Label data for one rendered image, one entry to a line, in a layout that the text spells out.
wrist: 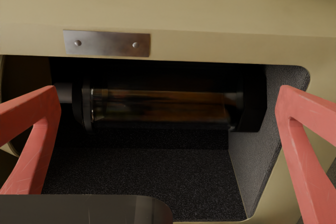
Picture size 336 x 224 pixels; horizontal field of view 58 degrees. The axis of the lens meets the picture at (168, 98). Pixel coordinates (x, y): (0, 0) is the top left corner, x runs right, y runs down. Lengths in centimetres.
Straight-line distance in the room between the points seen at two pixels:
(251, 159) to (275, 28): 22
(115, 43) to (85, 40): 2
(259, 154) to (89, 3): 28
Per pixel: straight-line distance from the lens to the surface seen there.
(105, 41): 26
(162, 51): 26
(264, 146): 40
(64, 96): 41
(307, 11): 35
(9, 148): 39
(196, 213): 47
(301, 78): 32
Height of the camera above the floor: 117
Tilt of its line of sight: 5 degrees down
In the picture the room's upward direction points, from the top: 88 degrees counter-clockwise
